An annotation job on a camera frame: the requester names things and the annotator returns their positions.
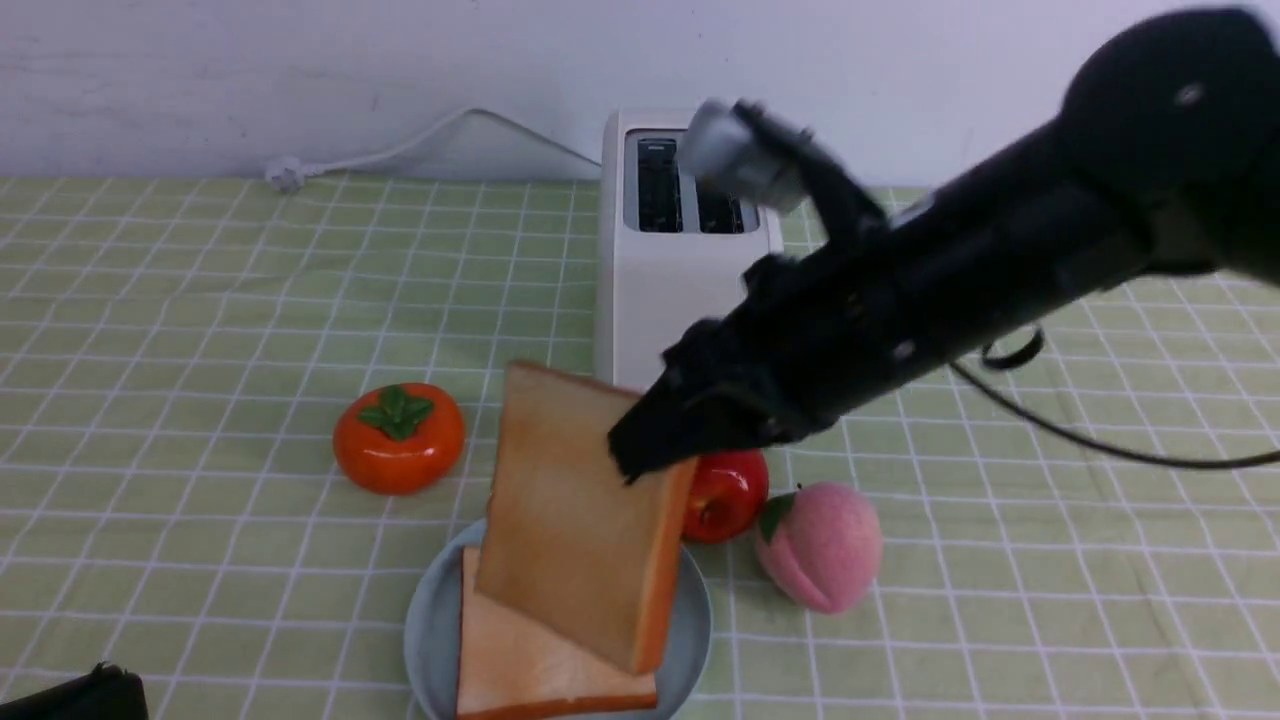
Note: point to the orange persimmon with green leaf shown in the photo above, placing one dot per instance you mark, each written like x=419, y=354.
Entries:
x=400, y=439

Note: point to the red apple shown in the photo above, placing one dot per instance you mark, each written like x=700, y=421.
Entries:
x=727, y=493

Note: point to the pink peach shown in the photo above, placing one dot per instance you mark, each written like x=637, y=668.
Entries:
x=821, y=544

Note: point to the white two-slot toaster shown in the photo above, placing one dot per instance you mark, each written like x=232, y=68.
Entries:
x=670, y=252

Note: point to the toast slice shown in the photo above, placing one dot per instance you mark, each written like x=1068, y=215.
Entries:
x=569, y=542
x=512, y=668

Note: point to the light blue round plate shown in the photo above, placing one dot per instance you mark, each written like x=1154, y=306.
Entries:
x=431, y=637

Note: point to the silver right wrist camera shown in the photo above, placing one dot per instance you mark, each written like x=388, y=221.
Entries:
x=743, y=150

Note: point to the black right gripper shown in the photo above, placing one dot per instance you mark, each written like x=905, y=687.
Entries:
x=815, y=338

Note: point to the green checked tablecloth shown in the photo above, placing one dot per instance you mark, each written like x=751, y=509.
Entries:
x=176, y=353

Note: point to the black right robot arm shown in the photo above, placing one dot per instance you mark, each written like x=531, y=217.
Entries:
x=1162, y=160

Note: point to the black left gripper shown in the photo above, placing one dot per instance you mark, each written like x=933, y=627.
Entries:
x=107, y=692

